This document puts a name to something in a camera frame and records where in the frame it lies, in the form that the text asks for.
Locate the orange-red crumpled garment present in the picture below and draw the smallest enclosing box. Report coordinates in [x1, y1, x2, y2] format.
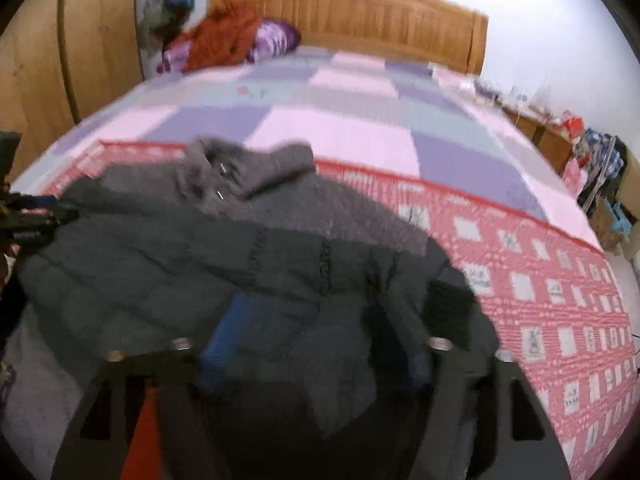
[181, 0, 262, 73]

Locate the wooden headboard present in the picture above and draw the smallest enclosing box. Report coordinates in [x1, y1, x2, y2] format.
[207, 0, 488, 75]

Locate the wooden wardrobe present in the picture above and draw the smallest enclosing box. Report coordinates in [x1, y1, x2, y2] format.
[1, 0, 143, 177]

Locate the grey and black jacket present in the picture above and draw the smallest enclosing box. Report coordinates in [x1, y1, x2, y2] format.
[0, 136, 501, 441]

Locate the red white patterned blanket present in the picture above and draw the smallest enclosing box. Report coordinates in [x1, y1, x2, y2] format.
[46, 139, 638, 479]

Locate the hanging clothes pile on wall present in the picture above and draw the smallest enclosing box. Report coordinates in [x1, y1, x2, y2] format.
[138, 0, 195, 53]

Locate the wooden bedside desk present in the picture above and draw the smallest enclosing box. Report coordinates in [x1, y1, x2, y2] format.
[498, 96, 574, 176]

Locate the purple white pillow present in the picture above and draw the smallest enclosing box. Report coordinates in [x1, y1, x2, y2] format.
[156, 18, 302, 74]

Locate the purple pink checkered bedsheet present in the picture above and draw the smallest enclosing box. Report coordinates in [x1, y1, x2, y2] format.
[14, 48, 597, 243]

